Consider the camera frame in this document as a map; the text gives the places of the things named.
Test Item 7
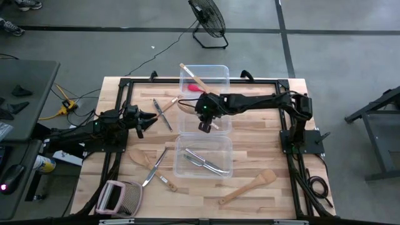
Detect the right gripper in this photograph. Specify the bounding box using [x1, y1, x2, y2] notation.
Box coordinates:
[195, 92, 227, 134]

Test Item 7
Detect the dark grey desk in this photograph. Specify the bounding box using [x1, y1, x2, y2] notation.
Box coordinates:
[0, 138, 43, 221]

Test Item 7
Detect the stainless steel table knife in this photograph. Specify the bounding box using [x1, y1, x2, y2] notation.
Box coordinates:
[182, 153, 230, 177]
[184, 147, 231, 174]
[141, 146, 171, 188]
[152, 97, 174, 133]

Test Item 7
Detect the clear plastic bag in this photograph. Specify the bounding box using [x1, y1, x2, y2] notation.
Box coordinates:
[0, 121, 15, 142]

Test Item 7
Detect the white paper booklet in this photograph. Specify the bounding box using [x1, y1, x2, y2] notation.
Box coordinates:
[51, 149, 87, 167]

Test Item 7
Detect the black diagonal desk bar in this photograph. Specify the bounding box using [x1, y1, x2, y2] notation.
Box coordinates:
[31, 122, 63, 148]

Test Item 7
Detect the black computer mouse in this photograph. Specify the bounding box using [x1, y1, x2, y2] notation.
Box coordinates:
[0, 163, 27, 196]

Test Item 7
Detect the clear plastic storage bin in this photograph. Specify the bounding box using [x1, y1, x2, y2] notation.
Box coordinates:
[176, 96, 233, 136]
[178, 64, 231, 98]
[172, 134, 234, 180]

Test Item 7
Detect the black floor fan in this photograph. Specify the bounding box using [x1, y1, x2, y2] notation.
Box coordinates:
[187, 0, 230, 50]

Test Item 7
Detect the white and yellow can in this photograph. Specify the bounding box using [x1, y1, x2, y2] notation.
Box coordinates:
[31, 154, 58, 175]

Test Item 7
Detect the black metal stand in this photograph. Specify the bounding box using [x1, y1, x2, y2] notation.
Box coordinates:
[344, 84, 400, 183]

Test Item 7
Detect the spare black gripper finger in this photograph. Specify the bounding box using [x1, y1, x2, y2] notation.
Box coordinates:
[11, 84, 34, 98]
[6, 101, 31, 116]
[0, 107, 16, 122]

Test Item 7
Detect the red silicone spatula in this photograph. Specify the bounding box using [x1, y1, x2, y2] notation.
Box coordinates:
[186, 83, 207, 94]

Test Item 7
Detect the grey side table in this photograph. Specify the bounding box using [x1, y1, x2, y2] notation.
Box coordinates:
[0, 59, 61, 143]

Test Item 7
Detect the yellow extension cable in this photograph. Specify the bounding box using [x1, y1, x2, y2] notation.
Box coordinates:
[37, 81, 68, 122]

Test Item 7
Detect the person's shoe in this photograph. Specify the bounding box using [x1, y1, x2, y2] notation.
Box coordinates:
[0, 17, 26, 38]
[14, 0, 43, 13]

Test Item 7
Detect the black aluminium table frame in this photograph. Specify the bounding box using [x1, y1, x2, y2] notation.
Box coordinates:
[101, 77, 306, 220]

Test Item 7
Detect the wooden spoon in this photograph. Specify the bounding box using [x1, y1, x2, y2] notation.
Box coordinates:
[177, 100, 221, 131]
[128, 148, 179, 193]
[217, 168, 278, 206]

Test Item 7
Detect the coiled black cable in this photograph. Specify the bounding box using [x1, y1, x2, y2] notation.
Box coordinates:
[306, 168, 335, 210]

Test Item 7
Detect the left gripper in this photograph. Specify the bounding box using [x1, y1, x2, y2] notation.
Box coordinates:
[123, 104, 159, 139]

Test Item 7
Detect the black cable bundle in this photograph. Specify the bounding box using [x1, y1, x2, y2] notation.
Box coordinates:
[286, 153, 333, 219]
[72, 152, 121, 218]

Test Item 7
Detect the silver metal bracket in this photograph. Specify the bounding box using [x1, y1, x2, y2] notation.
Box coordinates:
[98, 217, 136, 225]
[272, 219, 310, 225]

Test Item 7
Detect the yellow power plug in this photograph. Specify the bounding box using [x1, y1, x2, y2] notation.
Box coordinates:
[59, 99, 79, 116]

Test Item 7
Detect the pink handled grater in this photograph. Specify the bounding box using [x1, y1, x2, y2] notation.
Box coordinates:
[94, 179, 144, 219]

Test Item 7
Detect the black fan power cable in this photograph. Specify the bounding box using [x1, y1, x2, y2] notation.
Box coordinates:
[124, 19, 199, 78]

